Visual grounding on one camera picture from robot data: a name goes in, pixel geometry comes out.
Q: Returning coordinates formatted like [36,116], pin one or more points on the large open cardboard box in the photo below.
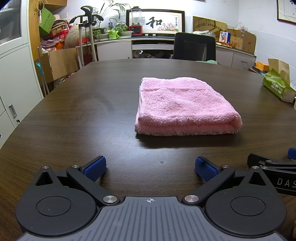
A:
[62,64]

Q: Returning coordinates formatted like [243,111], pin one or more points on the printed cardboard box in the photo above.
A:
[247,41]

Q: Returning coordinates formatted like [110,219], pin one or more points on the brown paper bag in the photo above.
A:
[281,67]

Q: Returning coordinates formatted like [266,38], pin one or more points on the pile of bags under counter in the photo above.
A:
[150,55]

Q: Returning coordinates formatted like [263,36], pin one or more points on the blender with red base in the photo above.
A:
[135,30]

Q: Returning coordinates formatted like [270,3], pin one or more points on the green plastic wrapper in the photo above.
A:
[113,35]

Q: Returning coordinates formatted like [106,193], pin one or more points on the black office chair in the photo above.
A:
[189,46]

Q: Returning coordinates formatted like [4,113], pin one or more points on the pile of boxes and clothes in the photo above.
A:
[55,39]

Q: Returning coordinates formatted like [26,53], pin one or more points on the pink towel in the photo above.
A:
[185,104]

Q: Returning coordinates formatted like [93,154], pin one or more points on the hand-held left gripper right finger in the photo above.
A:
[205,169]

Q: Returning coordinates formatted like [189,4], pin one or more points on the small potted plant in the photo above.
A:
[100,34]
[123,30]

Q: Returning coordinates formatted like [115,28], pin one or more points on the framed calligraphy picture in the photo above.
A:
[159,22]

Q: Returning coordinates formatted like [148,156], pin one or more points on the green cloth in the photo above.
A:
[209,62]

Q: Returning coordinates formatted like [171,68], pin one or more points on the framed wall picture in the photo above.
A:
[286,10]

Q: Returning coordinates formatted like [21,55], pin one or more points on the tall palm plant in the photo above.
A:
[115,9]

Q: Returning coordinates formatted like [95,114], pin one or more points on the green tissue box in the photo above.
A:
[276,85]

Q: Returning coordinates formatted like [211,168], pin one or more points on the metal pole with teal clip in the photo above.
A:
[41,71]

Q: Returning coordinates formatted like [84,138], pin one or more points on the wooden shelf unit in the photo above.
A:
[33,23]

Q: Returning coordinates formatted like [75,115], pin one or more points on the green paper bag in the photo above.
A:
[47,22]

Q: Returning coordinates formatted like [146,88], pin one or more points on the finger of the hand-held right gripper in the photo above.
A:
[292,154]
[255,160]

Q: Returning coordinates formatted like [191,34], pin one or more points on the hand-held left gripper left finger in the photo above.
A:
[95,168]

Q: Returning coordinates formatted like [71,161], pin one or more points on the white counter cabinet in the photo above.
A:
[113,51]

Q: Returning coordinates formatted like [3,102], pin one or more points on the white metal cabinet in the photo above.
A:
[16,69]

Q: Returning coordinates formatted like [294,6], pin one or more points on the orange flat box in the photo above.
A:
[262,66]

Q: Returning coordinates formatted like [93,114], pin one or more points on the small picture box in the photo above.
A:
[224,37]

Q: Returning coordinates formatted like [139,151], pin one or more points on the white plastic bag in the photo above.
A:
[241,26]

